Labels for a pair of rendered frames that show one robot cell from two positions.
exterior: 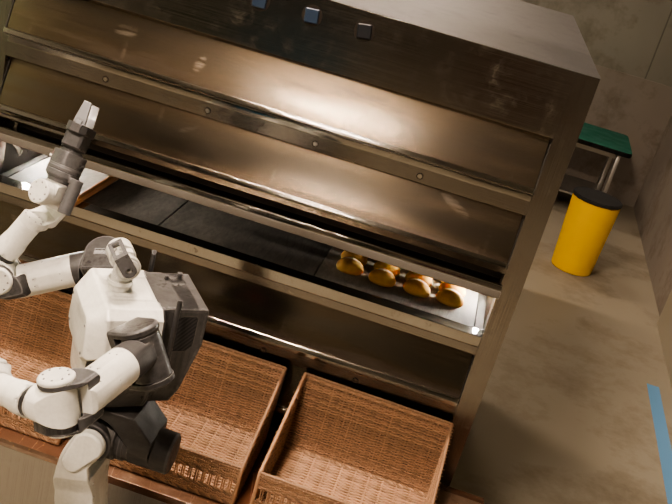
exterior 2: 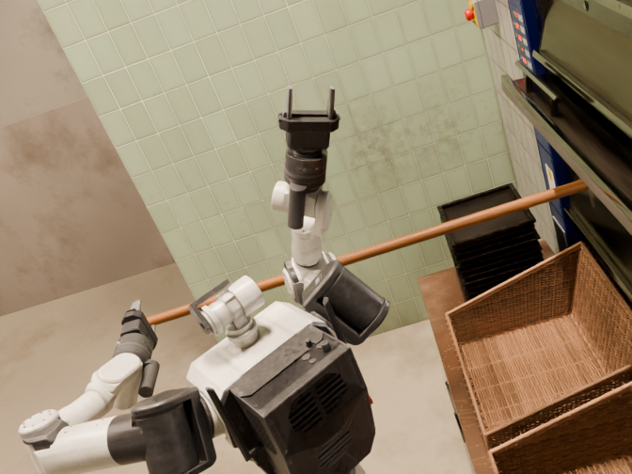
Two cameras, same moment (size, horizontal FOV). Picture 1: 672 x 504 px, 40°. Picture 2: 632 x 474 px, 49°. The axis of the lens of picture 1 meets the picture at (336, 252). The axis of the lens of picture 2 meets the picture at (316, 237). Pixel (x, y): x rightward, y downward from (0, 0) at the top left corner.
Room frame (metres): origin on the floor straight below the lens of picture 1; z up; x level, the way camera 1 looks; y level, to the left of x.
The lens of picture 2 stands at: (2.29, -0.62, 2.14)
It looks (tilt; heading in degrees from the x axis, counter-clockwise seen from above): 28 degrees down; 93
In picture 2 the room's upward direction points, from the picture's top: 22 degrees counter-clockwise
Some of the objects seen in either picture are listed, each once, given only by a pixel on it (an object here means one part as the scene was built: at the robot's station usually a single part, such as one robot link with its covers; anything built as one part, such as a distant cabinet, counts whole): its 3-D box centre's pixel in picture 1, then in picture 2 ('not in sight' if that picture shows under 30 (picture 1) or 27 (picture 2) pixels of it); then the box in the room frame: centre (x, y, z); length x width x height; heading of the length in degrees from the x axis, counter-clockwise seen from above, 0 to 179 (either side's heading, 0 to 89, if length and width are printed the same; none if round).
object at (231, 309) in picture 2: (122, 262); (235, 309); (2.04, 0.50, 1.47); 0.10 x 0.07 x 0.09; 30
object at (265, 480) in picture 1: (355, 464); not in sight; (2.58, -0.25, 0.72); 0.56 x 0.49 x 0.28; 83
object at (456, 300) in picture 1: (409, 256); not in sight; (3.29, -0.27, 1.21); 0.61 x 0.48 x 0.06; 174
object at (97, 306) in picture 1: (133, 334); (287, 401); (2.06, 0.44, 1.27); 0.34 x 0.30 x 0.36; 30
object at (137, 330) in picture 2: not in sight; (134, 342); (1.70, 0.84, 1.28); 0.12 x 0.10 x 0.13; 85
